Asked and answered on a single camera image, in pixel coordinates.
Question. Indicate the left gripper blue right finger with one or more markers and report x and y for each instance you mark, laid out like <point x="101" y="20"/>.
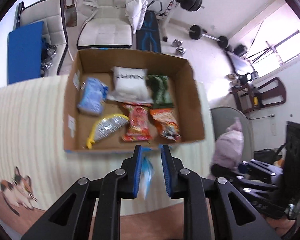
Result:
<point x="213" y="209"/>

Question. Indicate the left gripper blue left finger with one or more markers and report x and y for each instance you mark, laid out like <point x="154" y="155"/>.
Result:
<point x="91" y="208"/>

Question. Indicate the blue white wipes packet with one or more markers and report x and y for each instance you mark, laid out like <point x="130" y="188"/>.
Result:
<point x="147" y="173"/>

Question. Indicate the yellow silver sponge pouch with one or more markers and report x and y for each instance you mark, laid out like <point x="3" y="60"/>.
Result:
<point x="104" y="127"/>

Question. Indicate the red floral snack bag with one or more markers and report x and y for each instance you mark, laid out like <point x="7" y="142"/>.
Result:
<point x="138" y="128"/>

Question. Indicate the orange snack bag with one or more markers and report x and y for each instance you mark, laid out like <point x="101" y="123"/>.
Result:
<point x="166" y="123"/>

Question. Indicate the light blue tissue pack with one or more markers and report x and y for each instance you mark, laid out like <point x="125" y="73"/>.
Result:
<point x="94" y="97"/>

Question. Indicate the white soft pillow pack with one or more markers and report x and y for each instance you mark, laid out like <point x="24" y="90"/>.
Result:
<point x="130" y="86"/>

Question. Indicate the person's right hand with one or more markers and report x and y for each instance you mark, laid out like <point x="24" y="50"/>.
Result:
<point x="281" y="226"/>

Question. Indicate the black cabinet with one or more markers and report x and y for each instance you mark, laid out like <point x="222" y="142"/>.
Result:
<point x="297" y="154"/>

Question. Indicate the pink grey plush toy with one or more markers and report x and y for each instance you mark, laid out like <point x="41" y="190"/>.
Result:
<point x="228" y="153"/>

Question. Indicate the grey round chair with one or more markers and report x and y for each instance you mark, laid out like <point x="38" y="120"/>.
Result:
<point x="224" y="118"/>

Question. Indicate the dark wooden chair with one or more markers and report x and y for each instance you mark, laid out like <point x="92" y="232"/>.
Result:
<point x="270" y="94"/>

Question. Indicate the brown cardboard box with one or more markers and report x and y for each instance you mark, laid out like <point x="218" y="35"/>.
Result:
<point x="98" y="63"/>

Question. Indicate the green snack bag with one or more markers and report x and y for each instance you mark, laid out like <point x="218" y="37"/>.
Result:
<point x="160" y="94"/>

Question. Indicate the chrome dumbbell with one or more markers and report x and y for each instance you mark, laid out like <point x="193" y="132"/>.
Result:
<point x="180" y="51"/>
<point x="177" y="43"/>

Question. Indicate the black barbell on floor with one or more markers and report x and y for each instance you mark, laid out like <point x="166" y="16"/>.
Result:
<point x="196" y="33"/>

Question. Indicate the blue folder board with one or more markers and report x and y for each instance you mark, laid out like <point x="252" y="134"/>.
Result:
<point x="24" y="53"/>

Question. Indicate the blue black bench pad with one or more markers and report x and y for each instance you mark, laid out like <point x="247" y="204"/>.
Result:
<point x="148" y="37"/>

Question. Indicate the white weight bench rack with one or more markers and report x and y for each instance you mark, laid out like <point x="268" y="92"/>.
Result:
<point x="164" y="18"/>

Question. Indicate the white padded armchair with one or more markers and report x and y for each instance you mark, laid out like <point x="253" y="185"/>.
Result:
<point x="104" y="24"/>

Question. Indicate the white cushioned side chair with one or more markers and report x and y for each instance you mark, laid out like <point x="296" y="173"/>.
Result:
<point x="51" y="13"/>

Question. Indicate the white puffer jacket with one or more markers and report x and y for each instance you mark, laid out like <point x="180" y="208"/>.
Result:
<point x="131" y="11"/>

